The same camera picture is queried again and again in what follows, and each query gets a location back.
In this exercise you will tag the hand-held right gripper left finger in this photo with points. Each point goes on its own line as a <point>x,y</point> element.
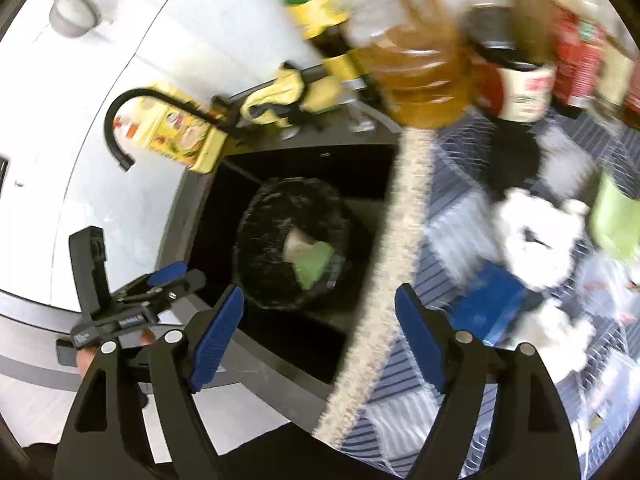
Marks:
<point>220,335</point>

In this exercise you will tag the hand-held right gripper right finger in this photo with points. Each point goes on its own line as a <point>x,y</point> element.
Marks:
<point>417,340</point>

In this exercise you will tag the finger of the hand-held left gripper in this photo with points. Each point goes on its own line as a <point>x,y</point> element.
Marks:
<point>187,284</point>
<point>167,274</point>

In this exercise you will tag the black pan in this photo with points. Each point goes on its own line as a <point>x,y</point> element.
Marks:
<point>260,240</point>

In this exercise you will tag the person's left hand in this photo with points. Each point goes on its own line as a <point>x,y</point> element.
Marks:
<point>84,361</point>

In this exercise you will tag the blue packet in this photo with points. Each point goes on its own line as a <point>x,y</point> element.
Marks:
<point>492,300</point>

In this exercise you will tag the beige paper piece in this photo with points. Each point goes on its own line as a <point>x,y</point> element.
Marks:
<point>296,245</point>

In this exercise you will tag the green sponge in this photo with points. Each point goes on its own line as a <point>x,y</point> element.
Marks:
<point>312,265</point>

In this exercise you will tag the yellow printed box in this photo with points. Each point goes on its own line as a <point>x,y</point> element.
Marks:
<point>185,135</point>

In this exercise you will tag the blue white patterned tablecloth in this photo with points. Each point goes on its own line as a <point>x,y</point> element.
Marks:
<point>450,185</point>

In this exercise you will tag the black kitchen sink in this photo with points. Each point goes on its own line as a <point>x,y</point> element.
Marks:
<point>360,185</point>

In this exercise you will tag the yellow cloth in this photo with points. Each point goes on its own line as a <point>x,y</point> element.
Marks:
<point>280,85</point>

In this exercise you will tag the amber oil bottle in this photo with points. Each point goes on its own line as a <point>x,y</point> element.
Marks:
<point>415,85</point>

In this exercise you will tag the white label soy sauce bottle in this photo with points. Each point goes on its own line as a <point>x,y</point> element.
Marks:
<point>525,90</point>

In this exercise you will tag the red label dark bottle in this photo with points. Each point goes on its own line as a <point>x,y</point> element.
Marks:
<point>580,60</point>

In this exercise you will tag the grey wall holder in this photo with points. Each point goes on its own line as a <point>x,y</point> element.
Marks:
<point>75,12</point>

